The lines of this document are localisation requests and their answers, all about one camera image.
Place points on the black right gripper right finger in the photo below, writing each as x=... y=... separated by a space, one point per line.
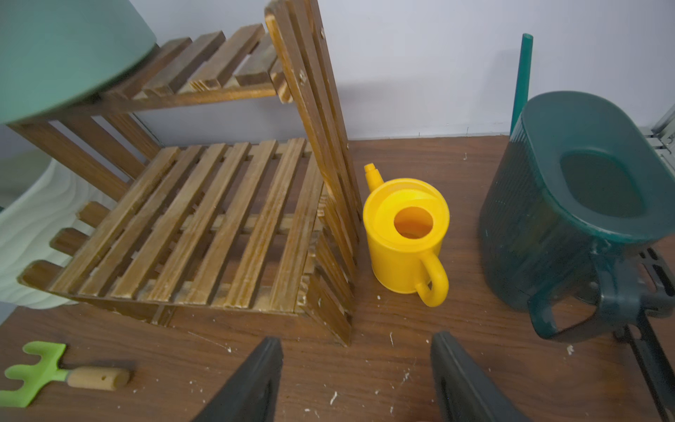
x=464 y=392

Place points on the brown wooden slatted shelf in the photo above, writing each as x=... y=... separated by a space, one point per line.
x=270 y=227

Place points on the right corner metal profile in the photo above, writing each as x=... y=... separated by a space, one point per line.
x=661 y=138

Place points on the white ribbed plant pot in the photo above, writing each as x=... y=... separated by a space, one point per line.
x=39 y=197

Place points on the dark green watering can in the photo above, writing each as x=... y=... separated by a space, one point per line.
x=577 y=195

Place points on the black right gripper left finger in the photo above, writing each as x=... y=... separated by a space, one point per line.
x=250 y=394

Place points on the yellow watering can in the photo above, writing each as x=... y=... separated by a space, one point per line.
x=406 y=221

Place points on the light green watering can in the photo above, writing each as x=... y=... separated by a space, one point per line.
x=54 y=53

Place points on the green rake wooden handle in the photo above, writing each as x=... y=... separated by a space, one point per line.
x=47 y=370

